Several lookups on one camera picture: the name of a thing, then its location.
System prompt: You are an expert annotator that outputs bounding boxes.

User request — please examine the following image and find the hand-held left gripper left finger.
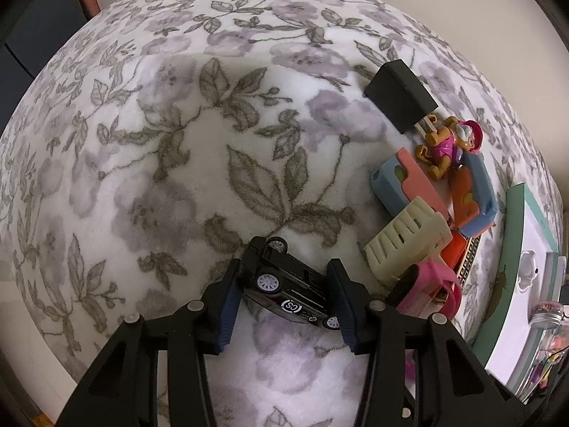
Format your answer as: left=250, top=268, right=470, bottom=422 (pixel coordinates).
left=58, top=259, right=243, bottom=427

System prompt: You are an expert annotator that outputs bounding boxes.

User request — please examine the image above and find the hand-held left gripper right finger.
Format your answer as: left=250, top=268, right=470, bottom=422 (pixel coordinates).
left=326, top=258, right=525, bottom=427

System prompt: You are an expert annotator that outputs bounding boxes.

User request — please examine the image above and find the black toy car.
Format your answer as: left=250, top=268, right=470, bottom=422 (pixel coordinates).
left=240, top=236, right=343, bottom=331

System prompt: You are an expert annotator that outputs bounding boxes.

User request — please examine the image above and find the pink toy car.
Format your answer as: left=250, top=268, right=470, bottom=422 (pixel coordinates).
left=395, top=260, right=463, bottom=318

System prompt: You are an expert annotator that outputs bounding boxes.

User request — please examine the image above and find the cream ribbed plastic piece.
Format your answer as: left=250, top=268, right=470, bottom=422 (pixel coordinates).
left=363, top=196, right=453, bottom=288

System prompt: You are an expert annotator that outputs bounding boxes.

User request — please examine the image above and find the orange tape measure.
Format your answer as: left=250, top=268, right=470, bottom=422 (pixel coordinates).
left=440, top=229, right=467, bottom=270

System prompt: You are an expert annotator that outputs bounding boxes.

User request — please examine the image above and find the gold patterned bar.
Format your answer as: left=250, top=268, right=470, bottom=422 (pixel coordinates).
left=453, top=236, right=483, bottom=285

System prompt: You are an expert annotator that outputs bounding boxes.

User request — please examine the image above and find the teal rimmed white box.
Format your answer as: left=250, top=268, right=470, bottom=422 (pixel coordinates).
left=471, top=183, right=567, bottom=405

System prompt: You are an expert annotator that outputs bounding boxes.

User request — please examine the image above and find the blue and orange toy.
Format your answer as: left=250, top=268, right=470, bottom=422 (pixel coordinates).
left=449, top=153, right=499, bottom=237
left=370, top=148, right=450, bottom=218

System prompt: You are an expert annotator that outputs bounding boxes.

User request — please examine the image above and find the floral blanket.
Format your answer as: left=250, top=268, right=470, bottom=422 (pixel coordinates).
left=0, top=0, right=561, bottom=427

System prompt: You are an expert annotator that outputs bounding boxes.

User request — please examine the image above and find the pink toy dog figure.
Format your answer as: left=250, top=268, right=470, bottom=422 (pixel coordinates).
left=415, top=116, right=485, bottom=181

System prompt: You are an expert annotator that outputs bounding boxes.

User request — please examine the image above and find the glass jar of beads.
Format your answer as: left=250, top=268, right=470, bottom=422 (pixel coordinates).
left=520, top=300, right=569, bottom=403

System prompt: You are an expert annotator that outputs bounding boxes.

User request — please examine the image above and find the black plug adapter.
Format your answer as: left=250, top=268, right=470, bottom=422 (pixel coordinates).
left=363, top=59, right=438, bottom=136

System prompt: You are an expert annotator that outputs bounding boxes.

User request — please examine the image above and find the dark blue cabinet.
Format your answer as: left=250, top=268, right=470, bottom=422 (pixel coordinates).
left=0, top=0, right=92, bottom=78

